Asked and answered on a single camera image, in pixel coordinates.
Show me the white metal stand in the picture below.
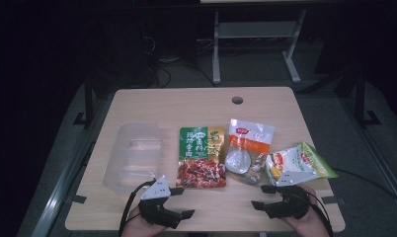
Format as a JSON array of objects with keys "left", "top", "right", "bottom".
[{"left": 211, "top": 9, "right": 308, "bottom": 85}]

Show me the clear plastic container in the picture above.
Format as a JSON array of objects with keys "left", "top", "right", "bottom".
[{"left": 102, "top": 121, "right": 165, "bottom": 196}]

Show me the right hand-held gripper black cable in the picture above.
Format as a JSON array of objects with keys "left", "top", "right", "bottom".
[{"left": 304, "top": 192, "right": 335, "bottom": 237}]

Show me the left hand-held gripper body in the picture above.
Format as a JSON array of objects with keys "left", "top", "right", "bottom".
[{"left": 138, "top": 175, "right": 183, "bottom": 230}]

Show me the green and red food packet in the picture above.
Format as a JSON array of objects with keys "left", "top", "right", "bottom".
[{"left": 175, "top": 125, "right": 228, "bottom": 190}]

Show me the white and green snack packet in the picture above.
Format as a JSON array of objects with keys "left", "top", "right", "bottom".
[{"left": 265, "top": 141, "right": 339, "bottom": 188}]

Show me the person's left hand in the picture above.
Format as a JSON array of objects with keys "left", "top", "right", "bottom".
[{"left": 120, "top": 210, "right": 168, "bottom": 237}]

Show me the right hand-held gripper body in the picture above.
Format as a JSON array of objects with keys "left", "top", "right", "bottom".
[{"left": 265, "top": 171, "right": 317, "bottom": 220}]

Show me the black metal stand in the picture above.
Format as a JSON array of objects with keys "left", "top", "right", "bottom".
[
  {"left": 72, "top": 73, "right": 96, "bottom": 129},
  {"left": 353, "top": 67, "right": 382, "bottom": 128}
]

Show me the hand-held gripper black cable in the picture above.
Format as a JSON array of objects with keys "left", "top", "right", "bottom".
[
  {"left": 304, "top": 192, "right": 335, "bottom": 237},
  {"left": 118, "top": 179, "right": 157, "bottom": 237}
]

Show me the aluminium rail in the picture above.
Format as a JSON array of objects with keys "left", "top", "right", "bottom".
[{"left": 30, "top": 137, "right": 101, "bottom": 237}]

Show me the left hand-held gripper black cable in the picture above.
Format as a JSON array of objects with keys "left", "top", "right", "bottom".
[{"left": 118, "top": 179, "right": 157, "bottom": 237}]

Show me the tangle of dark cables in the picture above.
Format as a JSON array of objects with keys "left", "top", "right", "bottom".
[{"left": 143, "top": 33, "right": 217, "bottom": 89}]

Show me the person's right hand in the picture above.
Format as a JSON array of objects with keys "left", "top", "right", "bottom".
[{"left": 279, "top": 184, "right": 333, "bottom": 237}]

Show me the black floor cable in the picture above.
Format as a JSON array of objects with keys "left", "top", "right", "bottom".
[{"left": 331, "top": 167, "right": 397, "bottom": 212}]

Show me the white and orange clear packet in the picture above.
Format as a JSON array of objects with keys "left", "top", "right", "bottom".
[{"left": 224, "top": 118, "right": 276, "bottom": 186}]

